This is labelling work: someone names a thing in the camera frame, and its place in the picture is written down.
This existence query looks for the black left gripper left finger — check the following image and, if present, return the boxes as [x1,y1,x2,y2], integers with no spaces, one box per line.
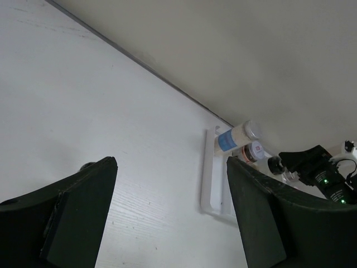
[1,157,117,267]

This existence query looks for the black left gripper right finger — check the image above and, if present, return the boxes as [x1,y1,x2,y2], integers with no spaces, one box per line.
[226,157,356,267]

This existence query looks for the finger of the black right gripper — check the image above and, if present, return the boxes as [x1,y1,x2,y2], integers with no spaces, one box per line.
[278,145,325,174]

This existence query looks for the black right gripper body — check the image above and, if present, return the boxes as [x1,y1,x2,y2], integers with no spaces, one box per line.
[298,145,356,205]

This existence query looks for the small dark pepper bottle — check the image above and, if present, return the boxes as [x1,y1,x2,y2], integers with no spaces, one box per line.
[79,162,95,171]

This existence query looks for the tall silver-lid sesame jar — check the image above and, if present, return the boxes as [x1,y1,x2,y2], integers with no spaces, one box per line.
[214,120,262,155]

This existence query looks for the black-cap round spice jar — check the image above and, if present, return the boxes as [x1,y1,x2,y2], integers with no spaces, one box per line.
[257,156,285,182]

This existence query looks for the white divided organizer tray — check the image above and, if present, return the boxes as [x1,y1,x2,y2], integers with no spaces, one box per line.
[200,126,277,224]

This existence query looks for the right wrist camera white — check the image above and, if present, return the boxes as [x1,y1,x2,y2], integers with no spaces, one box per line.
[330,140,356,179]

